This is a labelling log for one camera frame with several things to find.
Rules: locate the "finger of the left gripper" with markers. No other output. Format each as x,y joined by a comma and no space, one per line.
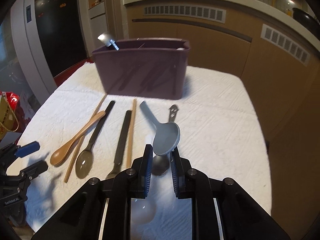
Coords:
22,151
34,170

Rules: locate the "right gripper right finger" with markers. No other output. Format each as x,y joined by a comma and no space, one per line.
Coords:
179,171

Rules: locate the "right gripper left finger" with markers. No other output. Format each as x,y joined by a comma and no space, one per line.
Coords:
142,176

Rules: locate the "black-handled fork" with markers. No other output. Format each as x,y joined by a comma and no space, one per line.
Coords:
118,158

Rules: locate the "wooden spoon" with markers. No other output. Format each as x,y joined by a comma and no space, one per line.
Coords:
61,153

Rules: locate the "grey-blue plastic spoon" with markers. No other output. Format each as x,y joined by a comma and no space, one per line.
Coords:
167,134

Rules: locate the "wooden chopstick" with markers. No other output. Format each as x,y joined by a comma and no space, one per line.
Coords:
130,134
79,144

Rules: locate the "black-handled dark spoon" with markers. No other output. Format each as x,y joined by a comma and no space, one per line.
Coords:
84,161

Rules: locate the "wooden kitchen cabinet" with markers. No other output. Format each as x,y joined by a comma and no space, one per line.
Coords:
284,93

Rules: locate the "red and yellow bag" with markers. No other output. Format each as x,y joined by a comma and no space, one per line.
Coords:
8,118

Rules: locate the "purple plastic utensil bin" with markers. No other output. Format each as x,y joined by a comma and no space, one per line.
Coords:
144,67

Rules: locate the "silver metal ladle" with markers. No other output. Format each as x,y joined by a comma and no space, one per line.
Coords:
108,41

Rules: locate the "black entrance door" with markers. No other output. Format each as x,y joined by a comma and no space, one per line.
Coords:
60,33

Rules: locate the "grey vent grille left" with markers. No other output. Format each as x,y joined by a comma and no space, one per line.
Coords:
187,10

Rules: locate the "grey vent grille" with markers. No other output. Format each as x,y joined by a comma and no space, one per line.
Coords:
187,10
285,43

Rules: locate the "grey vent grille right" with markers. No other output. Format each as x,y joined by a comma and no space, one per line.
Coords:
285,43

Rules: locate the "black cooking pot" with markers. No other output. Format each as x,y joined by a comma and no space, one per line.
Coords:
306,20

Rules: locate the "round yellow-framed mirror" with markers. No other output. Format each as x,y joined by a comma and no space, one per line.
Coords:
286,6

